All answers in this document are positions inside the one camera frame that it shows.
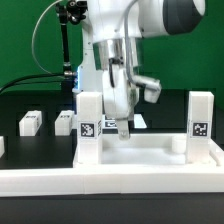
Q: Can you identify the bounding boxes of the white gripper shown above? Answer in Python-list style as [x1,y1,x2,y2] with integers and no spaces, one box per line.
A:
[102,65,139,140]

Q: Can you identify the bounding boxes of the white desk top tray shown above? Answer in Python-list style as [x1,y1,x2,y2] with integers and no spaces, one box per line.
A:
[73,133,224,166]

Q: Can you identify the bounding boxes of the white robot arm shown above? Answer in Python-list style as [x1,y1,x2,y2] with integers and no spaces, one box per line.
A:
[78,0,205,140]

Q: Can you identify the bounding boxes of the fiducial marker sheet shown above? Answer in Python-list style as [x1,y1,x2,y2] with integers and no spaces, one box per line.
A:
[102,114,147,129]

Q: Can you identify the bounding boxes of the white front fence wall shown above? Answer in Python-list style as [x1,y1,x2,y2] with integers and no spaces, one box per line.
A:
[0,166,224,197]

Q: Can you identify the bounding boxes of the white fence wall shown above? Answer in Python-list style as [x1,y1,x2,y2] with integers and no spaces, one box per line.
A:
[0,136,5,158]
[0,166,224,197]

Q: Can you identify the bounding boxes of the black cable bundle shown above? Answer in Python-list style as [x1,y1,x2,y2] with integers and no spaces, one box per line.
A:
[0,73,66,95]

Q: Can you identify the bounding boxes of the white left fence wall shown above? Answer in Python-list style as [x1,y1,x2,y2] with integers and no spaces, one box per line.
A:
[0,136,5,158]

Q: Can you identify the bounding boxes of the grey curved cable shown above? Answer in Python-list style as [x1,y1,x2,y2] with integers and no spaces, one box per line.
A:
[31,0,65,75]

